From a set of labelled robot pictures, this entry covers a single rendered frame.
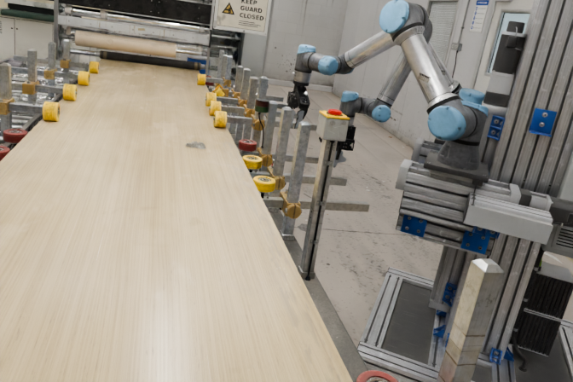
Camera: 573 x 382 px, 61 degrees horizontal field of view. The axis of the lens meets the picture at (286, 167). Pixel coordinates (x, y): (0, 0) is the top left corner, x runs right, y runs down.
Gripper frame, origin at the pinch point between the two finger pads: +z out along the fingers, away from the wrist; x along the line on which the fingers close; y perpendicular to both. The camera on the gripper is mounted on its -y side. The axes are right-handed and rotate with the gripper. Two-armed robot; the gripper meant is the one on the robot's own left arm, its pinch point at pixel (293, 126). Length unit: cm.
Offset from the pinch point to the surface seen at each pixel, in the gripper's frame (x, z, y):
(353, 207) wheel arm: -15, 15, -48
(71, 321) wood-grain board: 69, 4, -128
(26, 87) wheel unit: 122, 10, 51
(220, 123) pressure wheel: 29.9, 9.3, 24.0
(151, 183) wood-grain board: 58, 8, -57
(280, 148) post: 11.3, 2.0, -27.1
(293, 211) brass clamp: 10, 15, -56
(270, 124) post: 11.0, 0.0, -1.9
